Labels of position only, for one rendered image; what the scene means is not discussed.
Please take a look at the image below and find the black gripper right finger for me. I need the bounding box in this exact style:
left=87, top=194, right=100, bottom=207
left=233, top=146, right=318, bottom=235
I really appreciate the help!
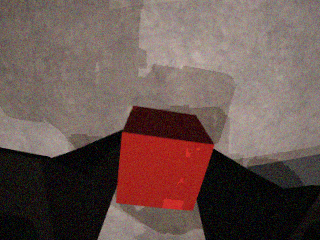
left=196, top=149, right=320, bottom=240

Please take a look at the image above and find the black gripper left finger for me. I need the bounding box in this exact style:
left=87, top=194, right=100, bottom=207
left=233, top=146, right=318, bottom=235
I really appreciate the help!
left=0, top=129, right=123, bottom=240

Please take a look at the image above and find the red block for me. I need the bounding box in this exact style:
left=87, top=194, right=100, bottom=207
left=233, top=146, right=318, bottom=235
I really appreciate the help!
left=116, top=105, right=215, bottom=211

